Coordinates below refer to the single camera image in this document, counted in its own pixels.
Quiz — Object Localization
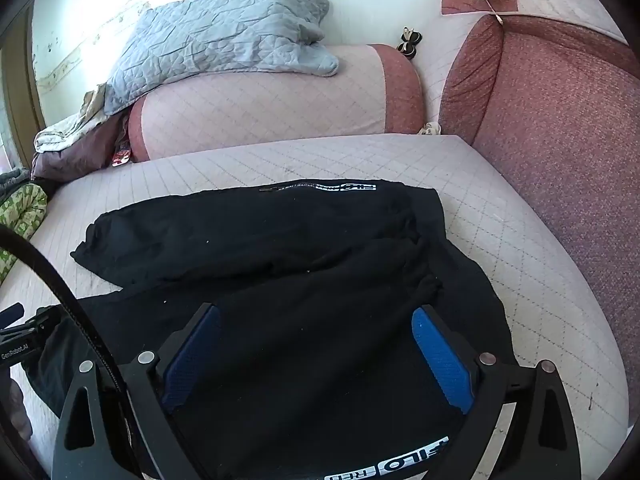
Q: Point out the black pants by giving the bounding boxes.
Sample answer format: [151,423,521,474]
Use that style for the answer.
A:
[22,178,516,480]

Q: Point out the wooden framed window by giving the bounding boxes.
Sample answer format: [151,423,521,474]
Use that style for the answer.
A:
[0,35,46,173]

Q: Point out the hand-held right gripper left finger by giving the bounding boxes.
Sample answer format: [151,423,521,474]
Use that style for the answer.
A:
[51,302,223,480]

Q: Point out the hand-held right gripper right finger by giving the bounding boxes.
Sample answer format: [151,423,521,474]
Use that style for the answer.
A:
[410,304,581,480]

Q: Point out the red sofa back cushion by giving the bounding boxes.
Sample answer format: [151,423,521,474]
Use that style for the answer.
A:
[439,14,640,361]

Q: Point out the green patterned cloth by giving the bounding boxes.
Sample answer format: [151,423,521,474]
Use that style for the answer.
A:
[0,182,49,285]

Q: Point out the pink red patterned pillow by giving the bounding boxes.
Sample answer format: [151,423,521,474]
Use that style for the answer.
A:
[440,0,628,43]

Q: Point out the pink bolster pillow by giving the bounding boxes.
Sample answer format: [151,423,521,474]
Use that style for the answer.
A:
[127,42,426,163]

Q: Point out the white crumpled cloth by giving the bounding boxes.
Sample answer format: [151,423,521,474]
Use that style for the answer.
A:
[34,84,109,154]

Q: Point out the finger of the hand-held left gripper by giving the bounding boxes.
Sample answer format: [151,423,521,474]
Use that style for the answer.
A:
[0,302,63,342]

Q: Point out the blue-grey quilted blanket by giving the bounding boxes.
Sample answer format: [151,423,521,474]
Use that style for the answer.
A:
[102,0,341,116]

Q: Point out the purple cloth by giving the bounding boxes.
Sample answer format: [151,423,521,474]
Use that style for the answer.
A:
[31,112,132,183]

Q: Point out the dark grey plaid cloth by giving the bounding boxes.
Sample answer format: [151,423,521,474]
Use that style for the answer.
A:
[0,167,32,192]

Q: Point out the pink quilted mattress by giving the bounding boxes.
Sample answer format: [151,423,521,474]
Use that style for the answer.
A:
[0,135,632,480]

